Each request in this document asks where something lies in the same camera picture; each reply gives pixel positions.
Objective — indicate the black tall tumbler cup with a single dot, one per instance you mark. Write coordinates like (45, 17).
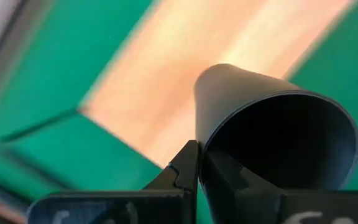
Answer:
(228, 93)

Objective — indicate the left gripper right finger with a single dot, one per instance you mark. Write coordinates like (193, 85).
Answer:
(228, 193)

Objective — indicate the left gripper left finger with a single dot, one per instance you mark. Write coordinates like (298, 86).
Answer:
(179, 174)

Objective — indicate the green table mat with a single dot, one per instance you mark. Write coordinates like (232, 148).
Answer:
(57, 62)

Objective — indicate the wooden shelf black metal frame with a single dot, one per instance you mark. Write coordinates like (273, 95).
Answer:
(182, 77)

